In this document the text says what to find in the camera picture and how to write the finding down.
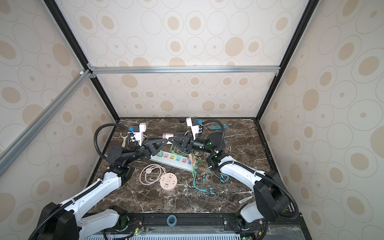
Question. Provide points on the silver aluminium bar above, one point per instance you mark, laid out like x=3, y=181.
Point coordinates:
x=25, y=138
x=186, y=70

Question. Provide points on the pink round socket hub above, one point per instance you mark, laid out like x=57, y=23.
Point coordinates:
x=168, y=182

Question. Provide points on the green charger plug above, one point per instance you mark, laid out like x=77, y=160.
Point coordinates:
x=160, y=154

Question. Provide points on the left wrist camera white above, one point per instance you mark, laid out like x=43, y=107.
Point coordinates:
x=137, y=133

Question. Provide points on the silver aluminium bar back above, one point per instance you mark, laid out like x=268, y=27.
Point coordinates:
x=186, y=70

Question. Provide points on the teal utility knife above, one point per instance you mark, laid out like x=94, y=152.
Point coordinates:
x=218, y=127

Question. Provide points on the silver aluminium bar left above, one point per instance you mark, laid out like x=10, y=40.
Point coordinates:
x=25, y=138

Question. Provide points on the pink charger plug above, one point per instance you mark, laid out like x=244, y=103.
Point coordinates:
x=167, y=135

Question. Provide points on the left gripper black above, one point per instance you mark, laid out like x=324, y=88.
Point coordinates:
x=151, y=145

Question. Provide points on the white colourful power strip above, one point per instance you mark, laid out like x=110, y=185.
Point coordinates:
x=173, y=160

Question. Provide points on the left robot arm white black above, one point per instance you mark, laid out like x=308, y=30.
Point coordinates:
x=67, y=221

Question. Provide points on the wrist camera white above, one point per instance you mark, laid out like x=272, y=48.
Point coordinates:
x=196, y=126
x=137, y=133

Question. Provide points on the blue tape roll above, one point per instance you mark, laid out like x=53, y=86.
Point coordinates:
x=171, y=220

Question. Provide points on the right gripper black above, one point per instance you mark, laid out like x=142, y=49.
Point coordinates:
x=182, y=142

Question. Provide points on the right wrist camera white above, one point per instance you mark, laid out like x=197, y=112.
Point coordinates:
x=196, y=126

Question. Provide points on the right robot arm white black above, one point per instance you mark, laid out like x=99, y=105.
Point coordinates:
x=272, y=199

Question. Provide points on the cream vegetable peeler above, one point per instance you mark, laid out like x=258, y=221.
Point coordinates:
x=124, y=140

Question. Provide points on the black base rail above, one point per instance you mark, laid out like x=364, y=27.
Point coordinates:
x=205, y=226

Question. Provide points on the glass spice jar black lid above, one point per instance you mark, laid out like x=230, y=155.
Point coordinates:
x=182, y=125

